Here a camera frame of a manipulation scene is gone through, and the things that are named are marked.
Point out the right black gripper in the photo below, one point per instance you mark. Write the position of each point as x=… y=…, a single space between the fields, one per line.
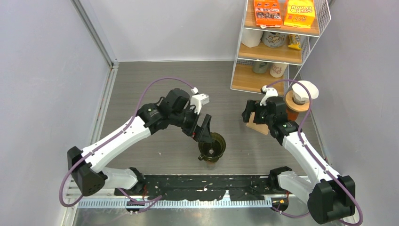
x=253 y=106

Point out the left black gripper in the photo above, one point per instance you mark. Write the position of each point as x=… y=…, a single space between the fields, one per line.
x=202 y=133

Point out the dark green glass dripper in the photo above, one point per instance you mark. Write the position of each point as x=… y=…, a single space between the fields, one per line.
x=212 y=152

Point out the brown paper coffee filter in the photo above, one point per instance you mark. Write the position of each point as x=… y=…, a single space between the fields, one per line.
x=261 y=128

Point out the wooden ring dripper holder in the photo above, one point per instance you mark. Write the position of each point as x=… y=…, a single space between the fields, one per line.
x=289 y=99

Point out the white paper coffee filter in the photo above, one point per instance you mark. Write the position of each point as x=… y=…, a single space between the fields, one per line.
x=305 y=90

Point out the clear glass dripper cone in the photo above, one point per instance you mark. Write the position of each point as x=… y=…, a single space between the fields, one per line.
x=299 y=101

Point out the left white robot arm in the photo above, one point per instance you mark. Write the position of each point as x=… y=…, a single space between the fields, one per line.
x=178 y=108

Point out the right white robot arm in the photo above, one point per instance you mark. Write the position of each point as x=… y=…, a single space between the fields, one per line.
x=328 y=195

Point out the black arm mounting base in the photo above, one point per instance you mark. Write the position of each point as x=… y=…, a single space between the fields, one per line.
x=206 y=187

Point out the glass beaker with coffee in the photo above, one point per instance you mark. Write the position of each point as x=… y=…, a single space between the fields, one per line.
x=210 y=165

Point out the grey green cup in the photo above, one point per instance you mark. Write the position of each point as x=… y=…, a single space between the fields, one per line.
x=260 y=67

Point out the white printed cup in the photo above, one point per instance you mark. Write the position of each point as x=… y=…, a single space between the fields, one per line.
x=277 y=69

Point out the orange glass carafe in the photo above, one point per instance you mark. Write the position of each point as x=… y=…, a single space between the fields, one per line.
x=291 y=114

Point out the grey printed mug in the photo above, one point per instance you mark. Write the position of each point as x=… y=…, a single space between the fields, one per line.
x=273 y=39

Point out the yellow snack packet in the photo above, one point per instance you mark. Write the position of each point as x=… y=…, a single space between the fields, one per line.
x=294 y=42

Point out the orange snack box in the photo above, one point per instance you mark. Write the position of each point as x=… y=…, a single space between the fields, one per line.
x=267 y=14

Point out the yellow scrub daddy box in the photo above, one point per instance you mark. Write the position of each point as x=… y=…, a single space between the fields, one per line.
x=299 y=13

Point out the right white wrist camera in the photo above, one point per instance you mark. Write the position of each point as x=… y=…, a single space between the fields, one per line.
x=268 y=91

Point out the white wire wooden shelf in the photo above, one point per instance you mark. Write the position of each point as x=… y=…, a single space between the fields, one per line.
x=244 y=79

